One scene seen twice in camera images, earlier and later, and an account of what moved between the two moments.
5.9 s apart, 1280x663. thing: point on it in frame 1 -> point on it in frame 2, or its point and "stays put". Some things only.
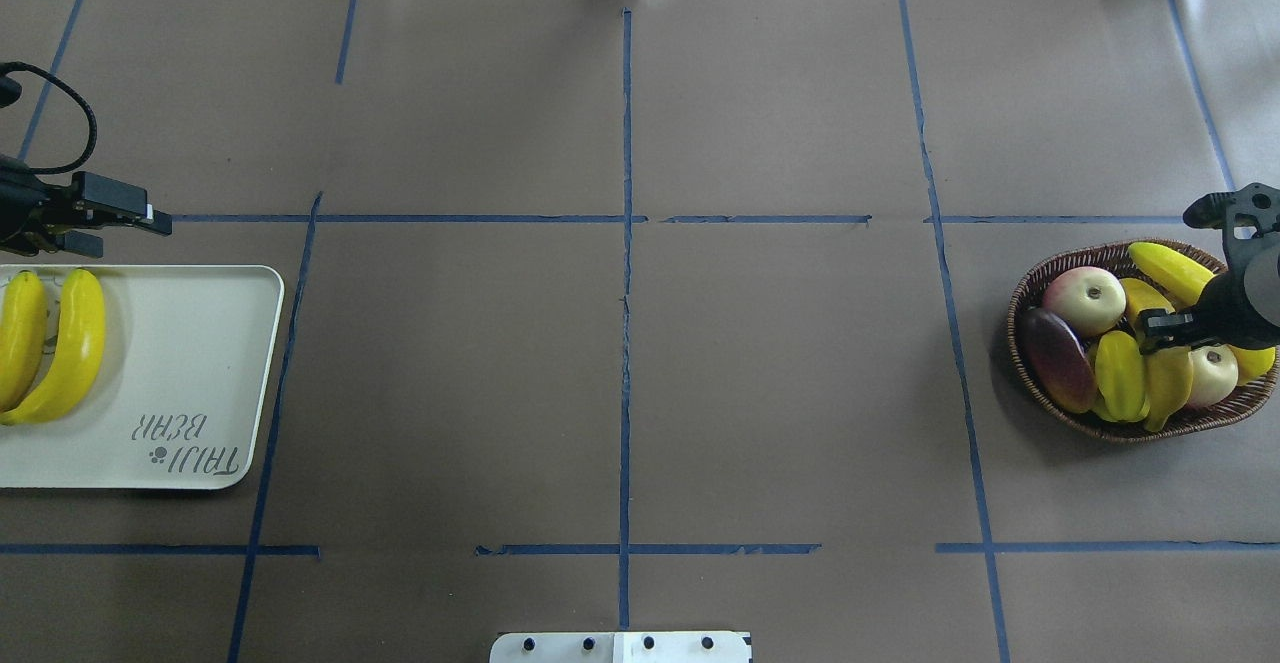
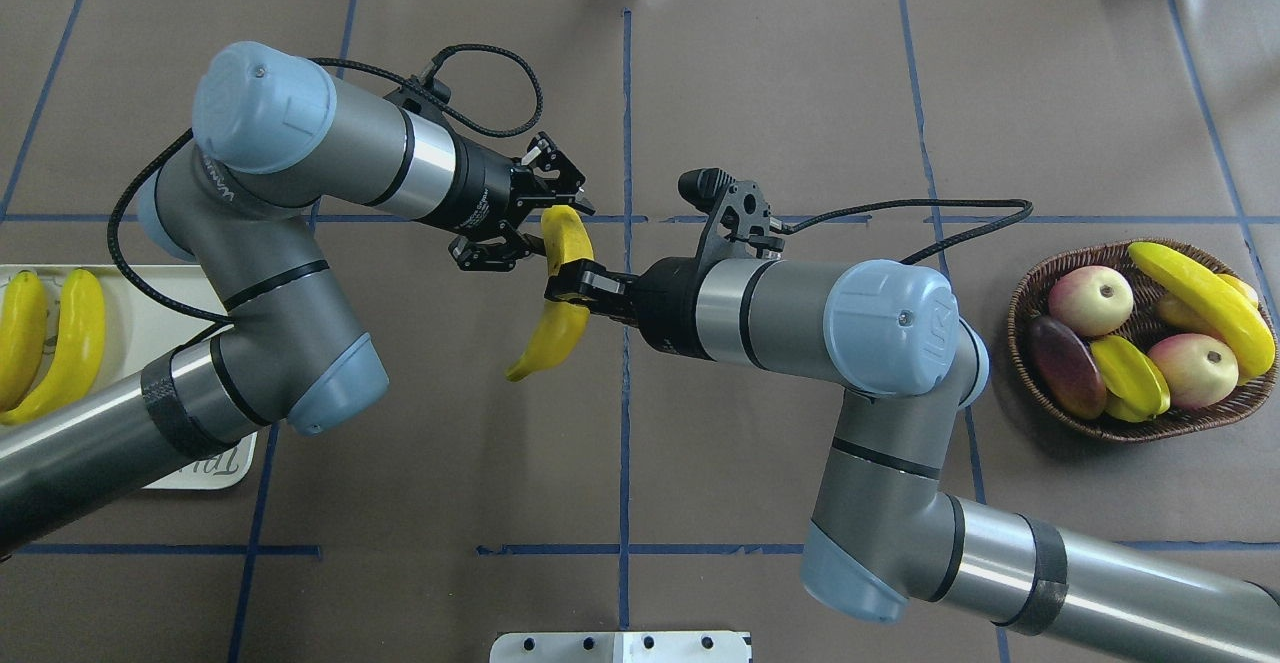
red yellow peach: x=1092 y=299 stays put
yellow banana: x=84 y=334 stays put
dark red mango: x=1058 y=357 stays put
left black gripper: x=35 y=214 -> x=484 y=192
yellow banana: x=24 y=340 stays put
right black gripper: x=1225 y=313 -> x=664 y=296
